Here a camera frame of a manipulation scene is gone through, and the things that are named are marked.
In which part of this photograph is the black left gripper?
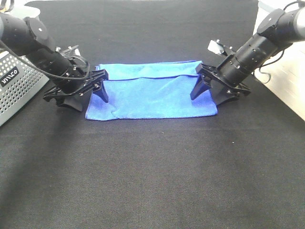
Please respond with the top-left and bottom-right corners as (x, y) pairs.
(43, 69), (109, 112)

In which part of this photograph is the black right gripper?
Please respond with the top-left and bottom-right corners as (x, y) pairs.
(190, 63), (251, 105)

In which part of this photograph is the blue microfibre towel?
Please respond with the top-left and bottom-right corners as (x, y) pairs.
(85, 61), (217, 121)

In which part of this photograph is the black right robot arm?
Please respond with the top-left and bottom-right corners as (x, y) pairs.
(190, 0), (305, 105)

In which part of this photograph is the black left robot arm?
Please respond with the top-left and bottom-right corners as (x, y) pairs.
(0, 13), (109, 112)

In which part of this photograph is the grey perforated plastic basket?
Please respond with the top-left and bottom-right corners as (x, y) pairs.
(0, 51), (49, 125)

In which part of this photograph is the white plastic storage crate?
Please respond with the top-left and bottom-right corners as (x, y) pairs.
(253, 0), (305, 120)

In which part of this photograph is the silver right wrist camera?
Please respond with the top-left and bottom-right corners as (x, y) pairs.
(207, 39), (236, 56)

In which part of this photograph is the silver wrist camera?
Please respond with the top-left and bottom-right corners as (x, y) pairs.
(55, 45), (87, 64)
(207, 39), (236, 56)

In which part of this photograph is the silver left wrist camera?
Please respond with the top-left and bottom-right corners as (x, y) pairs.
(55, 45), (87, 64)

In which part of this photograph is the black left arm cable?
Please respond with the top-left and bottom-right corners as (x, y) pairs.
(0, 40), (91, 81)

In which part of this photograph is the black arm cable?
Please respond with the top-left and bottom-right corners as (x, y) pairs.
(0, 40), (91, 81)
(258, 0), (305, 83)

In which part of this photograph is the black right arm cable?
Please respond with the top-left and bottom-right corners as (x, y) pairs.
(258, 0), (305, 83)

